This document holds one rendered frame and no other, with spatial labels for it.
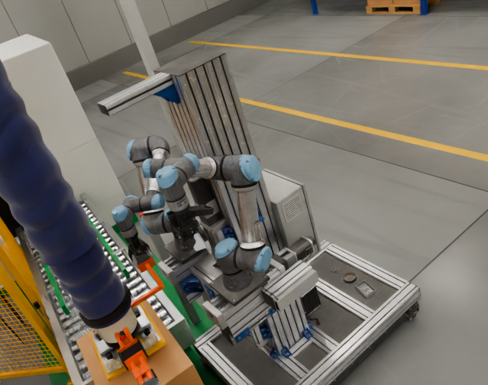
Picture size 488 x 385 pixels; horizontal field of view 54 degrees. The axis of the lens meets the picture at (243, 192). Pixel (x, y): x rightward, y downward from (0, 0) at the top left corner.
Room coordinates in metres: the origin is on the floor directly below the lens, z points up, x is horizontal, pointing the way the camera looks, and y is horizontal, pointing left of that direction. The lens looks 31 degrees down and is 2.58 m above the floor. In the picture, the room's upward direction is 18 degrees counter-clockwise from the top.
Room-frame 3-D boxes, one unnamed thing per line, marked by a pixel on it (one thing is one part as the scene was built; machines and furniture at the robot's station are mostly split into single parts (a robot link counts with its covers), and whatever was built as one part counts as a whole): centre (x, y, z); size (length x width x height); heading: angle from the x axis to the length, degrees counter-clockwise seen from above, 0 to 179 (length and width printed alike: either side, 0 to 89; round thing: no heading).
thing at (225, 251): (1.81, 0.15, 1.20); 0.13 x 0.12 x 0.14; 53
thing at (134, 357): (1.46, 0.64, 1.14); 0.10 x 0.08 x 0.06; 112
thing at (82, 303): (1.69, 0.74, 1.74); 0.22 x 0.22 x 1.04
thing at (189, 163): (1.59, 0.19, 1.82); 0.11 x 0.11 x 0.08; 53
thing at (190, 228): (1.49, 0.24, 1.66); 0.09 x 0.08 x 0.12; 117
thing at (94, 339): (1.66, 0.82, 1.04); 0.34 x 0.10 x 0.05; 22
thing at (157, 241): (2.75, 0.66, 0.50); 0.07 x 0.07 x 1.00; 23
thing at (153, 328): (1.73, 0.65, 1.04); 0.34 x 0.10 x 0.05; 22
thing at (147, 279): (3.23, 1.05, 0.50); 2.31 x 0.05 x 0.19; 23
